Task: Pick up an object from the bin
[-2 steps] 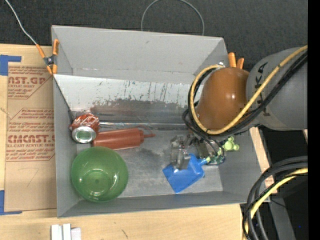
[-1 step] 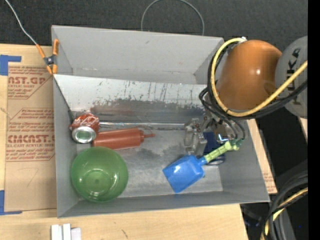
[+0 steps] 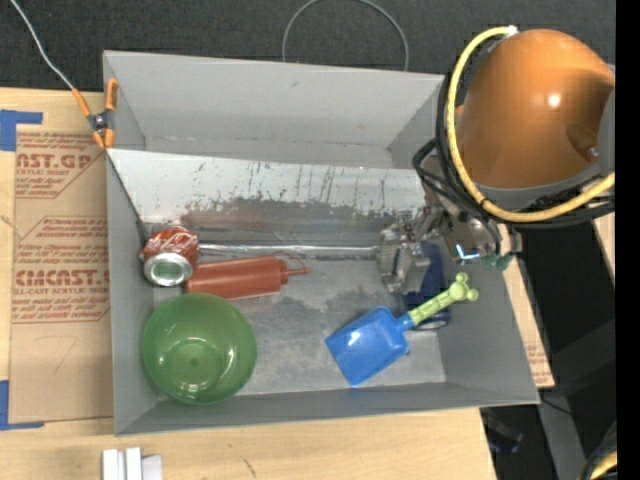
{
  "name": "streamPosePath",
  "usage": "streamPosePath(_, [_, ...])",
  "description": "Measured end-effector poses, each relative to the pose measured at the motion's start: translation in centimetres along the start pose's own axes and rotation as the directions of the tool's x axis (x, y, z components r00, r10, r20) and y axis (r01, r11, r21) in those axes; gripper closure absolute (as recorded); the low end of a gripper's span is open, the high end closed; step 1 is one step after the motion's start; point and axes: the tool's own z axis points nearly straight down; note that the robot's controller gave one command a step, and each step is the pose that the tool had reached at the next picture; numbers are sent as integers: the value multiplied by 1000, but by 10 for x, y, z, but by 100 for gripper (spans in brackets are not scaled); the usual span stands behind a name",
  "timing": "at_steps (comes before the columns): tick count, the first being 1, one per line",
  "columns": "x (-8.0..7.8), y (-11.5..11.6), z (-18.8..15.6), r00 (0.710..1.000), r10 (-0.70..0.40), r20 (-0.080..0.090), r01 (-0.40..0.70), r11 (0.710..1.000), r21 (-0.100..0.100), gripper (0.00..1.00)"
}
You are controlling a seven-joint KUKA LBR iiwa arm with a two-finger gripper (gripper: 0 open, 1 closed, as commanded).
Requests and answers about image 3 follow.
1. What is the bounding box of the red-brown squeeze bottle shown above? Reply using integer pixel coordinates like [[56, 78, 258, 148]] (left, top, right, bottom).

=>
[[183, 254, 313, 302]]

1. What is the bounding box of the brown cardboard board, red print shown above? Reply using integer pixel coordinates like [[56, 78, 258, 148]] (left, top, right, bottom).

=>
[[0, 86, 557, 430]]

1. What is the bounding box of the red soda can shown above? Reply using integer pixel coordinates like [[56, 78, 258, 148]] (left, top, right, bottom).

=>
[[138, 226, 202, 288]]

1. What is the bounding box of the grey metal bin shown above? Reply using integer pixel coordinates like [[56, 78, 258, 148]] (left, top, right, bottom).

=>
[[102, 50, 542, 437]]

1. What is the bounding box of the blue scoop with green handle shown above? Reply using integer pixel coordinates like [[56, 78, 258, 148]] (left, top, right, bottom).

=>
[[324, 272, 480, 388]]

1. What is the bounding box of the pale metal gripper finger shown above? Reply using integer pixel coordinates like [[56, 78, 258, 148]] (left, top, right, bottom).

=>
[[378, 210, 427, 255], [382, 241, 434, 297]]

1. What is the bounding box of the green plastic bowl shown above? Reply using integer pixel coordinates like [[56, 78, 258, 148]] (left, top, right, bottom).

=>
[[140, 292, 258, 407]]

